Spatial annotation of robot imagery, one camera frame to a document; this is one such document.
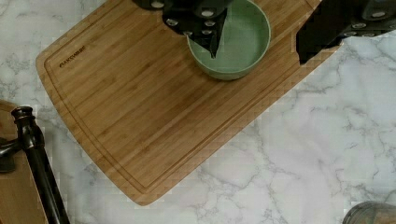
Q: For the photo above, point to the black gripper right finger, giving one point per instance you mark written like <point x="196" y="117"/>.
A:
<point x="334" y="20"/>

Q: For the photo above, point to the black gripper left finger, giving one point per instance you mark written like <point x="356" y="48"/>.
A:
<point x="201" y="21"/>

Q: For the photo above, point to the green ceramic bowl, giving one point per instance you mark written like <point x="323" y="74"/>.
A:
<point x="244" y="40"/>

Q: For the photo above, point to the bamboo cutting board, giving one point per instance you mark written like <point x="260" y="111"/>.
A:
<point x="130" y="92"/>

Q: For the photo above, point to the clear cereal jar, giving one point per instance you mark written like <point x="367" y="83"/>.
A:
<point x="371" y="213"/>

